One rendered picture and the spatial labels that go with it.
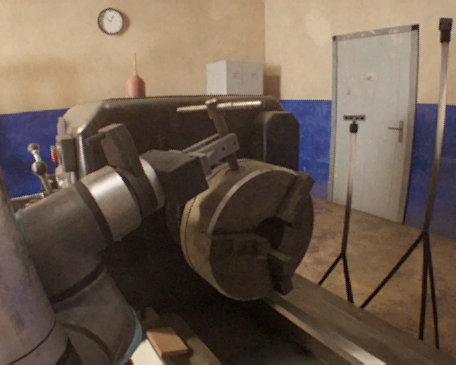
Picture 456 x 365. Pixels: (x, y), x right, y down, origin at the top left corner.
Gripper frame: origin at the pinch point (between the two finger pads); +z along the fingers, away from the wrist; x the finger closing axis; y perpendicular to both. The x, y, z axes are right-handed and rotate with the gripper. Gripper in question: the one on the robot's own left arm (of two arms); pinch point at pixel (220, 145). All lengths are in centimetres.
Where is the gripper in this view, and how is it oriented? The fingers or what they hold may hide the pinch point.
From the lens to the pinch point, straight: 49.7
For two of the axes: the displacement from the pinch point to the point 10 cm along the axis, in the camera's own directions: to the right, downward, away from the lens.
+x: 6.5, 1.4, -7.5
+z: 7.2, -4.4, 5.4
